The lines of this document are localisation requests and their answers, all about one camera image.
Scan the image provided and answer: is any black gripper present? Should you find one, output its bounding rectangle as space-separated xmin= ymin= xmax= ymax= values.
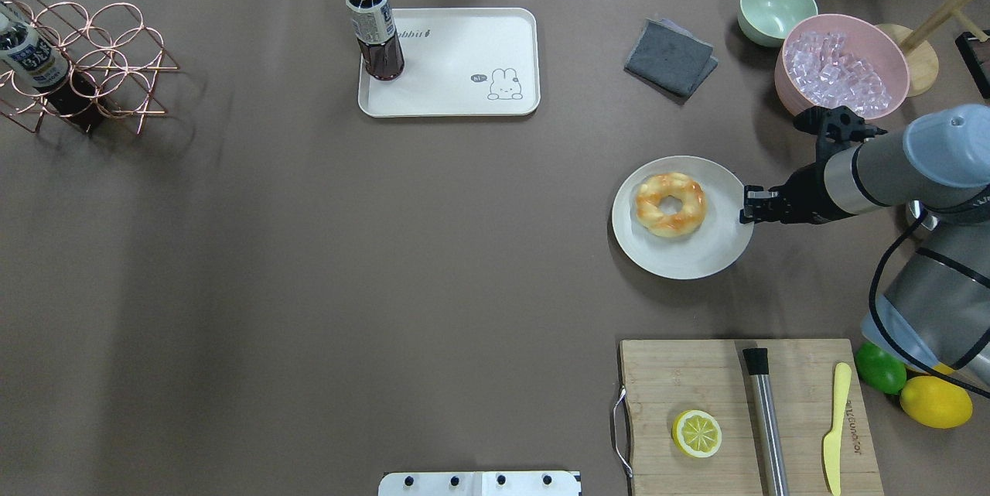
xmin=739 ymin=107 xmax=888 ymax=224

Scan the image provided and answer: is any grey round plate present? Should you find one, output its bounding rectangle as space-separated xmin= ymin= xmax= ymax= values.
xmin=611 ymin=156 xmax=754 ymax=279

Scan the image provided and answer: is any glazed ring donut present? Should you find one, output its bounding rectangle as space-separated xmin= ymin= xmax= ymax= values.
xmin=634 ymin=173 xmax=708 ymax=238

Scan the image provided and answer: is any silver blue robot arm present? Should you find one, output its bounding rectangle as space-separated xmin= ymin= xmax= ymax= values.
xmin=739 ymin=104 xmax=989 ymax=397

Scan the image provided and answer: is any white rabbit tray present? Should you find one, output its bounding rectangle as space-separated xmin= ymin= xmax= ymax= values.
xmin=357 ymin=7 xmax=541 ymax=118

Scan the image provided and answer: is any tea bottle on tray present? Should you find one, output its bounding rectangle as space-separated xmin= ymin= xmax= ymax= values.
xmin=346 ymin=0 xmax=405 ymax=81

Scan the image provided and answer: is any pink bowl of ice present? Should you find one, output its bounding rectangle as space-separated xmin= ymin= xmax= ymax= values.
xmin=774 ymin=14 xmax=910 ymax=120

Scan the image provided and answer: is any metal ice scoop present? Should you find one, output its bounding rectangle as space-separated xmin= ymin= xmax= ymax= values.
xmin=905 ymin=200 xmax=938 ymax=239

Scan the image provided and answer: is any folded grey cloth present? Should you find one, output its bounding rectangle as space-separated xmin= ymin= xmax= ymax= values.
xmin=623 ymin=18 xmax=719 ymax=97

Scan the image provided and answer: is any mint green bowl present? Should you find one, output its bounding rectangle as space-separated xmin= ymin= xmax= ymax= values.
xmin=738 ymin=0 xmax=819 ymax=48

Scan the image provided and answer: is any bamboo cutting board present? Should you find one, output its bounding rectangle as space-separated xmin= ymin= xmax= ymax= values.
xmin=620 ymin=340 xmax=853 ymax=495

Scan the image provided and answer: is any green lime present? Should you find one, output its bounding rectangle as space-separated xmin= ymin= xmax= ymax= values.
xmin=853 ymin=341 xmax=906 ymax=395

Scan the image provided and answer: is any wooden cup tree stand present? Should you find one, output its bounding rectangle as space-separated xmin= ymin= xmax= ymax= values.
xmin=878 ymin=0 xmax=988 ymax=97

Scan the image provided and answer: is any half lemon slice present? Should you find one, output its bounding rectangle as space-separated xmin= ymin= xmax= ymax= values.
xmin=671 ymin=410 xmax=722 ymax=459

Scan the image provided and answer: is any upper yellow lemon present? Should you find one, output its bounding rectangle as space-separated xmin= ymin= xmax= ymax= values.
xmin=931 ymin=363 xmax=955 ymax=376

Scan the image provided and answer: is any yellow lemon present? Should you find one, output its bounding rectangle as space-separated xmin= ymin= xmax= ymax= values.
xmin=931 ymin=363 xmax=955 ymax=376
xmin=900 ymin=376 xmax=975 ymax=429

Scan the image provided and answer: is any yellow plastic knife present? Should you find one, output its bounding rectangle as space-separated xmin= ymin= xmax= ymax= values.
xmin=821 ymin=362 xmax=852 ymax=495

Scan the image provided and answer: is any lower yellow lemon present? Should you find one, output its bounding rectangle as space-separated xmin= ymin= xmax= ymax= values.
xmin=900 ymin=376 xmax=975 ymax=429

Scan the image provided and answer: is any steel muddler black tip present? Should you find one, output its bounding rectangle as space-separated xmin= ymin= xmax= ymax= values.
xmin=742 ymin=347 xmax=790 ymax=495

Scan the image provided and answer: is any tea bottle in rack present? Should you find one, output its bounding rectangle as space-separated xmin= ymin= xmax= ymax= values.
xmin=1 ymin=5 xmax=105 ymax=132

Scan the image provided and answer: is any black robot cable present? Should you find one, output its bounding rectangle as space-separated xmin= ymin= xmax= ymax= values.
xmin=867 ymin=210 xmax=990 ymax=401

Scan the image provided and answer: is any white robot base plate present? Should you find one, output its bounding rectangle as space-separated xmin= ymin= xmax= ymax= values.
xmin=377 ymin=470 xmax=582 ymax=495

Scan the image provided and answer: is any copper wire bottle rack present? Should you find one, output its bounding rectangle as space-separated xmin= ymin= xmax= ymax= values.
xmin=2 ymin=0 xmax=180 ymax=134

